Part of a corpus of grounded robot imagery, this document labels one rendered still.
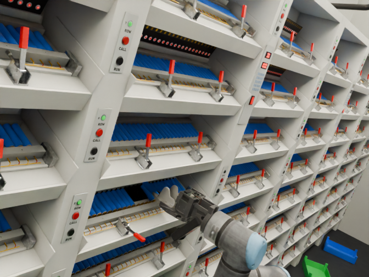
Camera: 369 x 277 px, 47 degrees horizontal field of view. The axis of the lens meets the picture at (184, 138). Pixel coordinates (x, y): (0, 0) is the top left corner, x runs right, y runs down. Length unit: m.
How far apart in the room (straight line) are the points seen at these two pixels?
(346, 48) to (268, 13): 1.40
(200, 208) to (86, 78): 0.55
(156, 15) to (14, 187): 0.46
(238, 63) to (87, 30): 0.70
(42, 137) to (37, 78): 0.20
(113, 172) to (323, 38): 1.36
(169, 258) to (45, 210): 0.69
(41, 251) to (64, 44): 0.45
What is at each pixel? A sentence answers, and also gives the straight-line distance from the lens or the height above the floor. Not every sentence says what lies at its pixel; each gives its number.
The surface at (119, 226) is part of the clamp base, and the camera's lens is 1.20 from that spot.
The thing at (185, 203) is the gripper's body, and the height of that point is 1.06.
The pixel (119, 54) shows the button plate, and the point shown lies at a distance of 0.88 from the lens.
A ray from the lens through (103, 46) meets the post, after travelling 0.86.
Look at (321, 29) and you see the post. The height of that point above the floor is 1.72.
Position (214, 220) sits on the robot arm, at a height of 1.06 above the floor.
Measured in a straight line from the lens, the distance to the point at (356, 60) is 2.78.
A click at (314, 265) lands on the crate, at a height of 0.02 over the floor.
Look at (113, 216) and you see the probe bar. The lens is 1.20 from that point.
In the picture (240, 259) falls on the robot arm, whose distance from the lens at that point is 1.19.
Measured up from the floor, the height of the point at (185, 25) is 1.53.
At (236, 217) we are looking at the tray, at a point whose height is 0.78.
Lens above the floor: 1.52
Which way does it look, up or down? 14 degrees down
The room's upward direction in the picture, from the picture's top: 19 degrees clockwise
